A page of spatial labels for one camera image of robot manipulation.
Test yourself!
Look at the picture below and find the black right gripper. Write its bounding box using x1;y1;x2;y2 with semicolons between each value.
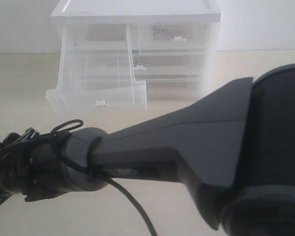
0;128;71;206

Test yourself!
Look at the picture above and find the clear drawer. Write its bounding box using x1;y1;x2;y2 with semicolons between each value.
135;74;203;100
46;24;147;114
133;54;205;75
138;24;209;54

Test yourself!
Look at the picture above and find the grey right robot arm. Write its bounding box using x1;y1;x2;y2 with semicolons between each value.
0;64;295;236

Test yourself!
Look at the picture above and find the white plastic drawer cabinet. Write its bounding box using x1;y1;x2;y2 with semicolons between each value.
51;0;222;98

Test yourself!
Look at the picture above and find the clear bottom drawer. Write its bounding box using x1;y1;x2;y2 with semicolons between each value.
135;74;203;100

